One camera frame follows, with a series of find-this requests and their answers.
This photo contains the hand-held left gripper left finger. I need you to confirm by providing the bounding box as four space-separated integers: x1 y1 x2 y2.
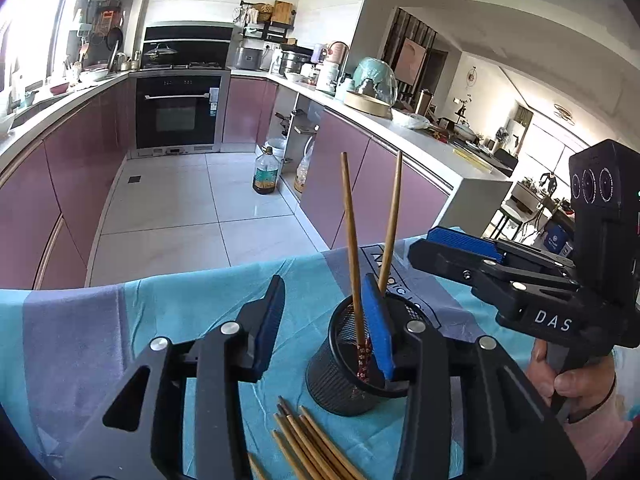
60 275 287 480

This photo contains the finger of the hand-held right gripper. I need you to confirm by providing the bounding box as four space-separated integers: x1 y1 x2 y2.
426 226 577 275
408 238 583 311

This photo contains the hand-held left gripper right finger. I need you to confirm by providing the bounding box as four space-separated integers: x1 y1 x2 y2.
361 273 588 480

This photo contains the black mesh utensil holder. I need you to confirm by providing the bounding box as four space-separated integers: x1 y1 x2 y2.
306 294 441 417

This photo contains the plain wooden chopstick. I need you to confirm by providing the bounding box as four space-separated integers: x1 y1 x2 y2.
378 150 404 297

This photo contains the wooden chopstick red patterned end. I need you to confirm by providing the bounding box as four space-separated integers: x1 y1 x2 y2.
341 152 373 397

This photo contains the bunch of wooden chopsticks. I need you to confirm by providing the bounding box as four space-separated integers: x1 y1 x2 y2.
247 396 368 480

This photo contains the person's right hand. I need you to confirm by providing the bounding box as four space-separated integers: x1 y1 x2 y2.
525 340 618 423

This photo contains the purple cabinets white counter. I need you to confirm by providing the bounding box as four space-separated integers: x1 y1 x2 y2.
299 95 513 252

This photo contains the cooking oil bottle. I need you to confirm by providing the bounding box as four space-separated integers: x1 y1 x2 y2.
252 146 280 196

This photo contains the clear plastic bag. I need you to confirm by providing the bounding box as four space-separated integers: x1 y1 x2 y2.
294 139 316 196

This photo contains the teal and grey tablecloth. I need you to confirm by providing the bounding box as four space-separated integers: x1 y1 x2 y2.
0 232 541 480

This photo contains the white bucket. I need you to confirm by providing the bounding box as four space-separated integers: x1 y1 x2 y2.
264 137 289 162

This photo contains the green dome food cover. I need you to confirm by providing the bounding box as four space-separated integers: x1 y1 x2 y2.
354 56 398 106

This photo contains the purple cabinet beside oven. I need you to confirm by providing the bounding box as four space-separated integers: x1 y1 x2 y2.
222 79 279 146

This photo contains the pink kettle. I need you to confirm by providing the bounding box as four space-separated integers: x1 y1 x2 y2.
325 41 350 67

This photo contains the black built-in oven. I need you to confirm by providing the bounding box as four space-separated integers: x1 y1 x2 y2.
131 71 229 154

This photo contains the steel stock pot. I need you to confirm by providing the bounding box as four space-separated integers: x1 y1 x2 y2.
280 50 312 77

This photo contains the long purple cabinet row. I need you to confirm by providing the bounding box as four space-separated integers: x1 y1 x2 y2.
0 76 137 292

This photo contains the black kitchen shelf rack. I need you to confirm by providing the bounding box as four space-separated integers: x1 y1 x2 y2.
242 2 297 44

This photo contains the wok with glass lid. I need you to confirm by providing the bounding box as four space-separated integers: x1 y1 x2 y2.
142 42 179 66

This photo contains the black range hood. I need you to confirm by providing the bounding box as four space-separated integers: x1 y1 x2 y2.
141 24 236 67

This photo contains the framed wall picture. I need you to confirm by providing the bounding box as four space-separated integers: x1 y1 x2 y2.
397 37 427 87

